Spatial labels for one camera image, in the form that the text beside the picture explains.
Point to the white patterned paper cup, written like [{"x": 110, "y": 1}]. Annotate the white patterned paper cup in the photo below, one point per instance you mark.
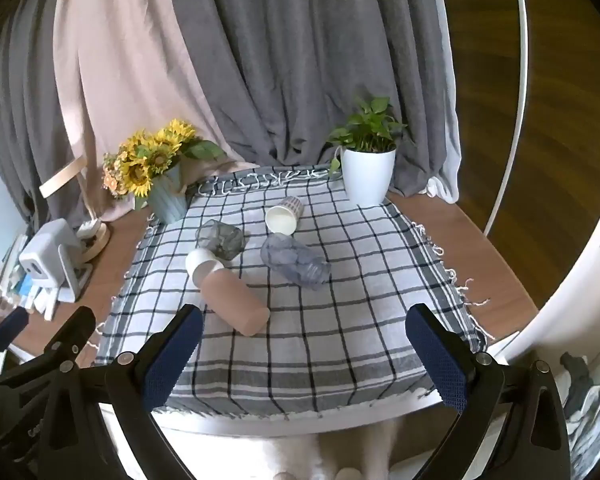
[{"x": 281, "y": 220}]

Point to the grey sneaker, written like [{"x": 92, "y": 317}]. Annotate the grey sneaker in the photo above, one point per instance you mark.
[{"x": 592, "y": 425}]

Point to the green potted plant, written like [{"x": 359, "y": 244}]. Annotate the green potted plant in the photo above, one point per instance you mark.
[{"x": 367, "y": 125}]

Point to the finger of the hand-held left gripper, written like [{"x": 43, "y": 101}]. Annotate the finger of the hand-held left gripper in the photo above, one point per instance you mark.
[
  {"x": 72, "y": 332},
  {"x": 10, "y": 324}
]

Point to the white boxy device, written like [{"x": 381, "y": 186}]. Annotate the white boxy device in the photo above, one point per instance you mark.
[{"x": 42, "y": 255}]

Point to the sunflower bouquet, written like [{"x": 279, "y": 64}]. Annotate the sunflower bouquet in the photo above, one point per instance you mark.
[{"x": 145, "y": 160}]

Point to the clear bluish glass cup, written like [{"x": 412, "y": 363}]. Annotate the clear bluish glass cup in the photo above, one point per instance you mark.
[{"x": 295, "y": 260}]

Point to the white curved panel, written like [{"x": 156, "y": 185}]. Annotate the white curved panel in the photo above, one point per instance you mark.
[{"x": 570, "y": 270}]

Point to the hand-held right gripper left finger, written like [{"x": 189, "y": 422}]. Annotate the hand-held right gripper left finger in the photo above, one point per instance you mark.
[{"x": 172, "y": 360}]

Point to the grey curtain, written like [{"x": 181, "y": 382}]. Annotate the grey curtain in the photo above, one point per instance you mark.
[
  {"x": 25, "y": 125},
  {"x": 305, "y": 60}
]

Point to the dark grey glass cup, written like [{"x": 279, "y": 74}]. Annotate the dark grey glass cup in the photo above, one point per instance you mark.
[{"x": 225, "y": 240}]

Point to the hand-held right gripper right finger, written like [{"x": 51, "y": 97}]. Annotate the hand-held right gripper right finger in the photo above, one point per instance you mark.
[{"x": 440, "y": 357}]

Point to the pink bottle with white cap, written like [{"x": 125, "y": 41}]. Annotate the pink bottle with white cap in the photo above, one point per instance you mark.
[{"x": 235, "y": 305}]

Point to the pink curtain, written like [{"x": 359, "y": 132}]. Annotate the pink curtain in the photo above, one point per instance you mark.
[{"x": 120, "y": 85}]

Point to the checked fringed tablecloth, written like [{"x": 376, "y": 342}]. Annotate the checked fringed tablecloth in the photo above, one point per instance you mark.
[{"x": 305, "y": 345}]

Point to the wooden desk lamp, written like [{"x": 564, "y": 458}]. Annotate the wooden desk lamp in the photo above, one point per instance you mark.
[{"x": 62, "y": 180}]

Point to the white plant pot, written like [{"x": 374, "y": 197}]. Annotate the white plant pot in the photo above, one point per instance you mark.
[{"x": 367, "y": 175}]

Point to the teal ribbed vase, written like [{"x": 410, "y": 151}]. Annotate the teal ribbed vase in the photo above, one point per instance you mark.
[{"x": 167, "y": 202}]

